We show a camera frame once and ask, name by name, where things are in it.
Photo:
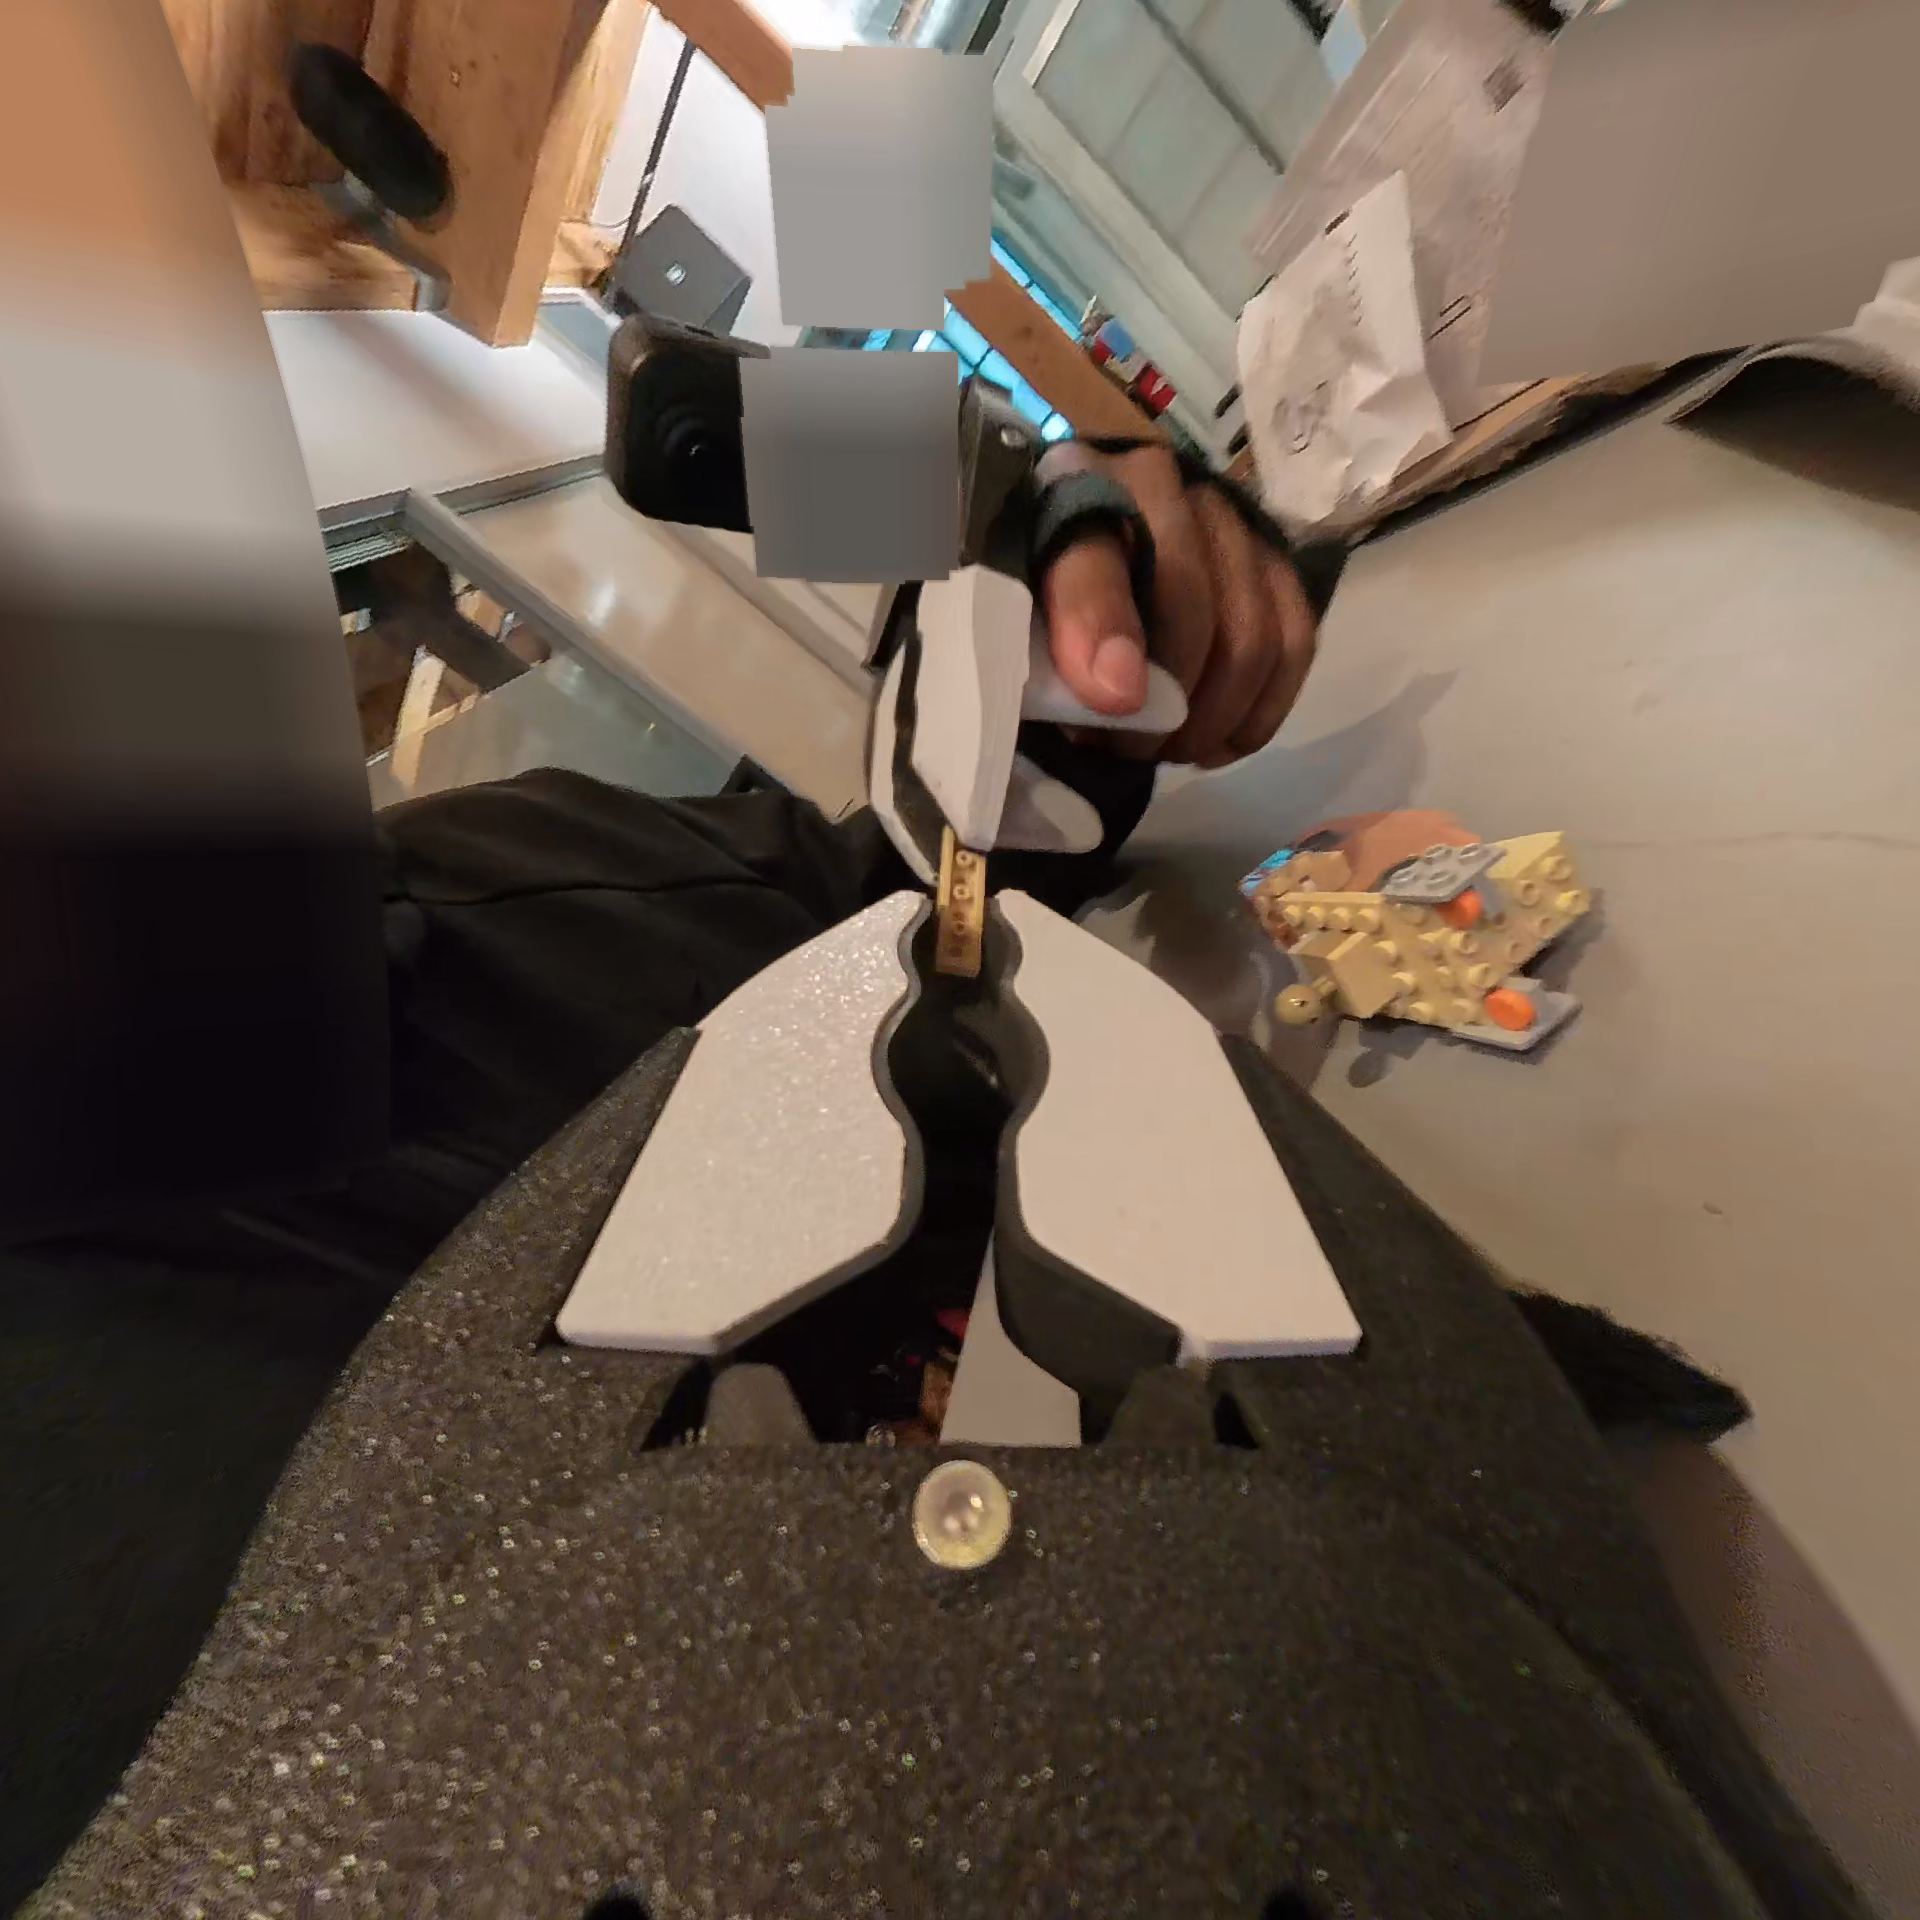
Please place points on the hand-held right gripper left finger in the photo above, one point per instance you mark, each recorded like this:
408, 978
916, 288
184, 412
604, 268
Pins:
751, 1172

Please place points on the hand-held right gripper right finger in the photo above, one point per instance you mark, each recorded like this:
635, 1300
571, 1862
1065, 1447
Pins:
1184, 1184

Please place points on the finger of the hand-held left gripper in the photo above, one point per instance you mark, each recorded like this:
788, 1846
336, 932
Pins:
974, 705
897, 780

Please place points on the long tan brick plate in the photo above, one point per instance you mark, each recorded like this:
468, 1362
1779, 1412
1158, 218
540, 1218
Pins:
961, 916

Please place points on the tan and orange brick model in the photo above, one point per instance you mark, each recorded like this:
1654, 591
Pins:
1425, 944

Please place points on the person's left hand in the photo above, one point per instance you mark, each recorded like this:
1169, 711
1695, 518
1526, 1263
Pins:
1231, 630

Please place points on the wooden crate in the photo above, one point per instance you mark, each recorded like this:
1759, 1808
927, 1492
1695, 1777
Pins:
525, 150

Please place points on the person's black-clad torso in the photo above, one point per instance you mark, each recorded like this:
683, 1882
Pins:
525, 932

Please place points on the black caster wheel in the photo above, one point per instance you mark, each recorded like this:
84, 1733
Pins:
368, 136

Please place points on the brown cardboard piece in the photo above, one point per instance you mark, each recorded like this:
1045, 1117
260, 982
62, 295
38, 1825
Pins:
1559, 429

